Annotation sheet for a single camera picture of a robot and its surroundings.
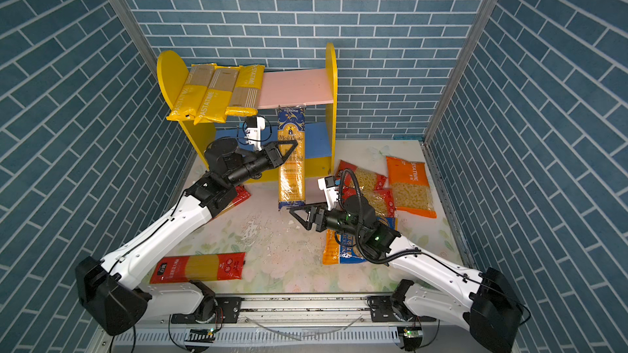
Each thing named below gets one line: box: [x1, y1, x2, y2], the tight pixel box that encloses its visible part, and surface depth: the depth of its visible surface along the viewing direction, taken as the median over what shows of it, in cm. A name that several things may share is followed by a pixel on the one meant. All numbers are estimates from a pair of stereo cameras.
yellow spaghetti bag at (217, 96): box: [193, 65, 241, 126], surface depth 76 cm
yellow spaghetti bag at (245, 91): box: [224, 64, 265, 117], surface depth 78 cm
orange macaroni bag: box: [385, 156, 438, 219], surface depth 101 cm
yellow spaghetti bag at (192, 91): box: [165, 63, 218, 121], surface depth 77 cm
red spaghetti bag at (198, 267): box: [149, 252, 246, 285], surface depth 82 cm
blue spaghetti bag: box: [277, 105, 307, 211], surface depth 67 cm
